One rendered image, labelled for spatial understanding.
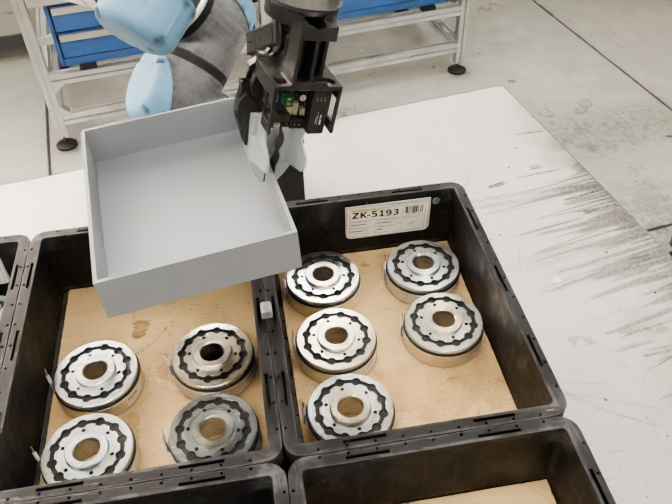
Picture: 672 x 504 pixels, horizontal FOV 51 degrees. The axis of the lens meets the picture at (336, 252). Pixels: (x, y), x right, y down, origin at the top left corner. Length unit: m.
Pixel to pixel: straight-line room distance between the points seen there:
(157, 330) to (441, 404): 0.39
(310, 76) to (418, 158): 0.81
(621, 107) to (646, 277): 1.88
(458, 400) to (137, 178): 0.47
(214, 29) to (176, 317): 0.45
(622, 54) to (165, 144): 2.82
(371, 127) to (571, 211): 0.47
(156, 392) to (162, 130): 0.33
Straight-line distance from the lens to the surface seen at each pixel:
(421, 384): 0.90
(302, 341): 0.90
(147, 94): 1.13
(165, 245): 0.78
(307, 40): 0.66
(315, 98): 0.70
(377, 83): 3.11
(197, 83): 1.14
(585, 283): 1.25
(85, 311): 1.04
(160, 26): 0.64
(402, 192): 1.00
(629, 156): 2.84
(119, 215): 0.84
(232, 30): 1.17
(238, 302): 1.00
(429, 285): 0.97
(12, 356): 0.90
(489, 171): 1.45
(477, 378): 0.91
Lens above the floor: 1.56
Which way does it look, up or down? 43 degrees down
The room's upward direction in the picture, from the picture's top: 2 degrees counter-clockwise
